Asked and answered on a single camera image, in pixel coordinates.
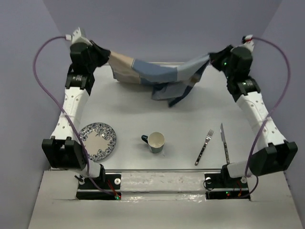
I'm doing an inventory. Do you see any blue beige checked cloth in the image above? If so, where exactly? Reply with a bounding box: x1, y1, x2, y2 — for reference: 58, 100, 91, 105
108, 52, 210, 107

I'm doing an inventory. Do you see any blue floral plate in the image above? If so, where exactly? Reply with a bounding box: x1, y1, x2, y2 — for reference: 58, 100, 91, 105
79, 122, 117, 162

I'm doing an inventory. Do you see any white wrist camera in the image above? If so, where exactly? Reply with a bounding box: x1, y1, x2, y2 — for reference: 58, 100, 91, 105
64, 27, 92, 46
241, 34, 254, 52

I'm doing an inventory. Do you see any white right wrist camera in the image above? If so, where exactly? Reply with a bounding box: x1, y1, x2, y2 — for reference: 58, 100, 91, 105
241, 34, 254, 52

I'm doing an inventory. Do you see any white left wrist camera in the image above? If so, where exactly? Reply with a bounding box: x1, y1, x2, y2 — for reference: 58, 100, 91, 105
64, 27, 92, 46

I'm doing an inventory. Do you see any dark green mug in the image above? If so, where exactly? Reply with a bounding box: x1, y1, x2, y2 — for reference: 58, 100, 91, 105
141, 132, 165, 154

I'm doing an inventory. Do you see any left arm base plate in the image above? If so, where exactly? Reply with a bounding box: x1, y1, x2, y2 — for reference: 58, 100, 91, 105
74, 173, 122, 200

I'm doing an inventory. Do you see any steel fork patterned handle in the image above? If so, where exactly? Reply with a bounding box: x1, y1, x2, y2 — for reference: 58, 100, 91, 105
194, 129, 214, 166

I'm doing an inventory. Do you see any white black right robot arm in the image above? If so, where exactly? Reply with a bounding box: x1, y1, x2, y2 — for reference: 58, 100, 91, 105
209, 46, 298, 187

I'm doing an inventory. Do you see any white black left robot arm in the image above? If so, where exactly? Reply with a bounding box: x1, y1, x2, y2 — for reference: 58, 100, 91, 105
41, 41, 110, 188

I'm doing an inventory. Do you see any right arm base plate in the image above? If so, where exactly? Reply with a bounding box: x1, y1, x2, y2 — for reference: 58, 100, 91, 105
203, 173, 250, 200

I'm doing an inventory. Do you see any steel table knife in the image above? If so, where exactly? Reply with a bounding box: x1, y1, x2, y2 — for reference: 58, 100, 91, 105
220, 123, 230, 164

